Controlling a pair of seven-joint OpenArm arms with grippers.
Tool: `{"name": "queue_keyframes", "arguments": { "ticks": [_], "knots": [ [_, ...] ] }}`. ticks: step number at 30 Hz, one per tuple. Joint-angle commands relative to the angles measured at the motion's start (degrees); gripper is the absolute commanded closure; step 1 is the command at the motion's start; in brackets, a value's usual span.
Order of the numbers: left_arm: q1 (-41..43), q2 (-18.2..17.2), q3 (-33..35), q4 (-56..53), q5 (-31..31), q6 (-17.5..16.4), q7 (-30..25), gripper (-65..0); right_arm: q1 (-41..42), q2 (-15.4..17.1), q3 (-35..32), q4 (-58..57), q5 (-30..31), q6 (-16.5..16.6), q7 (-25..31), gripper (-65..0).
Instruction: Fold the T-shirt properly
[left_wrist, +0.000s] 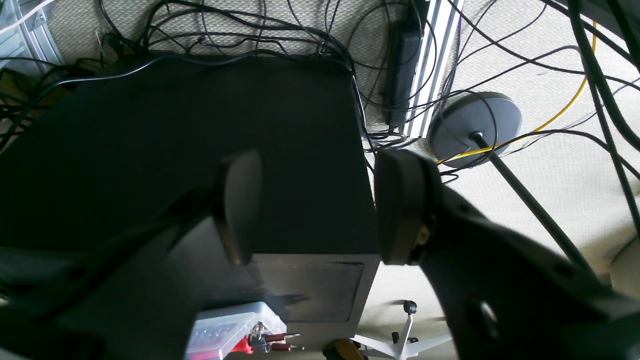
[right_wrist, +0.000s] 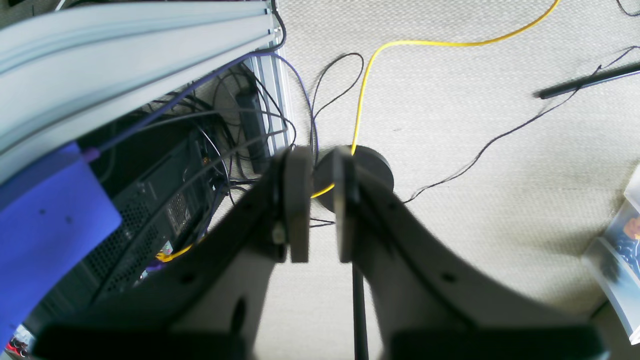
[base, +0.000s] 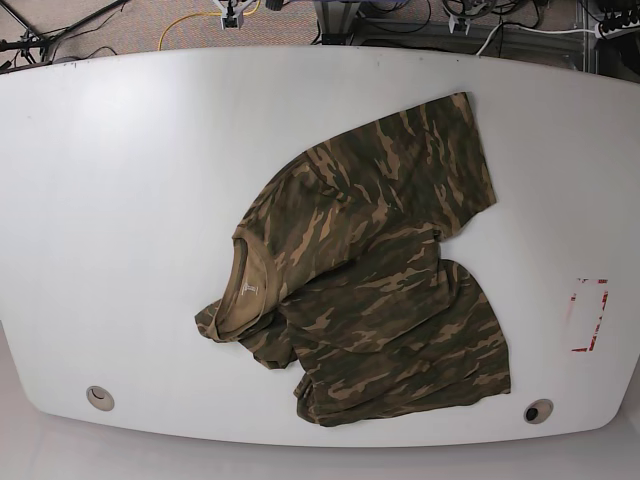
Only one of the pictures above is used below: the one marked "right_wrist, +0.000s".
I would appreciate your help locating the black power strip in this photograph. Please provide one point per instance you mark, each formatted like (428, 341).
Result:
(253, 127)

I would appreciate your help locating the blue plastic panel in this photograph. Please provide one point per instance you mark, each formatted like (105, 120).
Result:
(53, 214)

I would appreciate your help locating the clear plastic box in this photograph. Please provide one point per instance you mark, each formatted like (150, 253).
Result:
(613, 260)

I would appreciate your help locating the aluminium frame rail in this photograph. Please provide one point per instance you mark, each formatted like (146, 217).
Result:
(68, 73)

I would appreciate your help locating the black rod on floor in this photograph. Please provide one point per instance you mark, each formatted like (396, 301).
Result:
(596, 78)

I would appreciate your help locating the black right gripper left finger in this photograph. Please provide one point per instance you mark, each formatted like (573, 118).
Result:
(207, 303)

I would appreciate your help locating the black computer case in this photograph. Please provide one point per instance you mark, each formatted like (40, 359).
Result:
(164, 205)

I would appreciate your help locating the black round floor base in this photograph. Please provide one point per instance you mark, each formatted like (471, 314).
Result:
(365, 157)

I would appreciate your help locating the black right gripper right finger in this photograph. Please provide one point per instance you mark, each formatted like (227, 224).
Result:
(432, 305)

